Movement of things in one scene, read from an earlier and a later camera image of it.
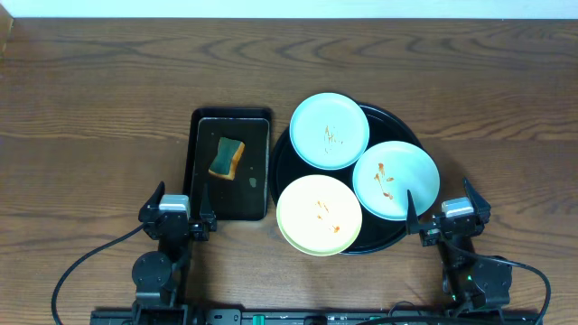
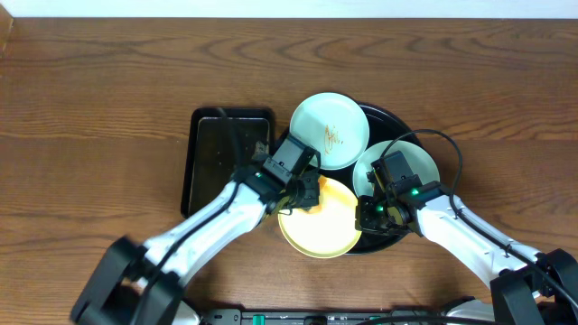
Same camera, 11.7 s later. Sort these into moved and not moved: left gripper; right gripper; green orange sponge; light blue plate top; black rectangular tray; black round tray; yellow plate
Moved: right gripper; green orange sponge; left gripper
Not moved: black rectangular tray; light blue plate top; black round tray; yellow plate
